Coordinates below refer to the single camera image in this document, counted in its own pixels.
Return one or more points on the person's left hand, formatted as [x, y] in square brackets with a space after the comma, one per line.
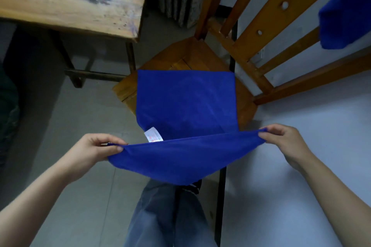
[87, 154]

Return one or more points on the person's black right shoe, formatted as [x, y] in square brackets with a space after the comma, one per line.
[193, 188]

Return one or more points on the person's left forearm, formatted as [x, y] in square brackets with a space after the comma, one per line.
[29, 212]

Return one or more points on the person's right hand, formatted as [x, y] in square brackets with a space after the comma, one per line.
[289, 145]

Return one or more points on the person's right forearm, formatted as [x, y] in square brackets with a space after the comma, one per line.
[342, 197]

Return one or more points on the person's blue jeans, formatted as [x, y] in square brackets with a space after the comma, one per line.
[168, 218]

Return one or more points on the wooden slat-back chair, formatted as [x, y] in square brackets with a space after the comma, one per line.
[275, 18]

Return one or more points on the blue towel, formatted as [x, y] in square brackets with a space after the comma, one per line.
[185, 102]
[345, 15]

